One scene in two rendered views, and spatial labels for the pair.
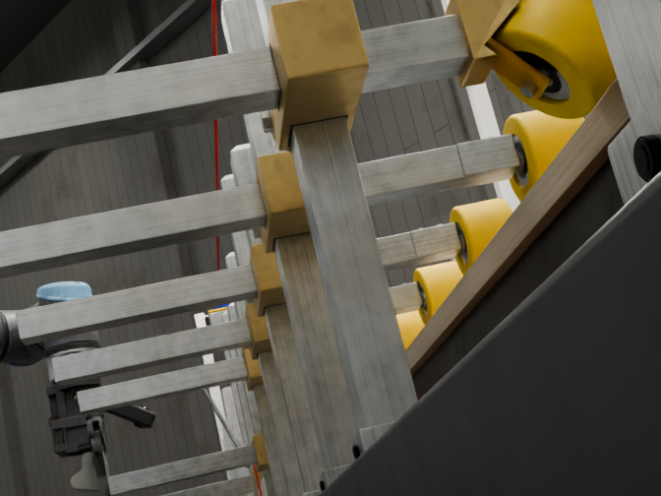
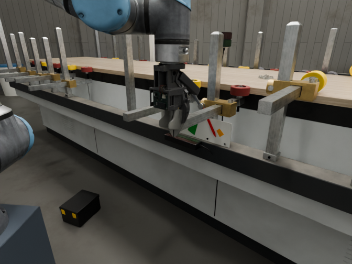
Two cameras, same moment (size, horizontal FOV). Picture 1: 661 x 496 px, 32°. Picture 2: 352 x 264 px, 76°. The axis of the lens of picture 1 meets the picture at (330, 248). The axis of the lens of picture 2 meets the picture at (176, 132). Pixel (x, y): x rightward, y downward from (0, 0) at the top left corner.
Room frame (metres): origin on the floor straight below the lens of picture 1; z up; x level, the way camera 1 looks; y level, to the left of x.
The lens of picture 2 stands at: (1.38, 0.85, 1.08)
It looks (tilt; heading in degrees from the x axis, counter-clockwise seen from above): 22 degrees down; 319
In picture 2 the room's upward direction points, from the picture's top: straight up
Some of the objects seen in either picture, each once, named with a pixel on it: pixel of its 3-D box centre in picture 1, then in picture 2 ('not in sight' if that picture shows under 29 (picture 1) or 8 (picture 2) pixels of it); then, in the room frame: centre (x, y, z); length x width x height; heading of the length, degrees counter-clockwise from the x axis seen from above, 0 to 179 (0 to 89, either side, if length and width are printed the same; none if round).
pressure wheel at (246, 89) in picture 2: not in sight; (239, 98); (1.92, 0.03, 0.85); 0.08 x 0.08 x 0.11
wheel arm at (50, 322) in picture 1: (260, 278); not in sight; (1.16, 0.08, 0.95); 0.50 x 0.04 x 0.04; 99
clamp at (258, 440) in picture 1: (270, 451); (218, 106); (1.92, 0.18, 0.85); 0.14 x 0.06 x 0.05; 9
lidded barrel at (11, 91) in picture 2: not in sight; (12, 79); (7.57, 0.32, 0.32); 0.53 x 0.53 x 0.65
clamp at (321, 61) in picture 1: (311, 83); not in sight; (0.68, -0.01, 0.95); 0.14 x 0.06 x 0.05; 9
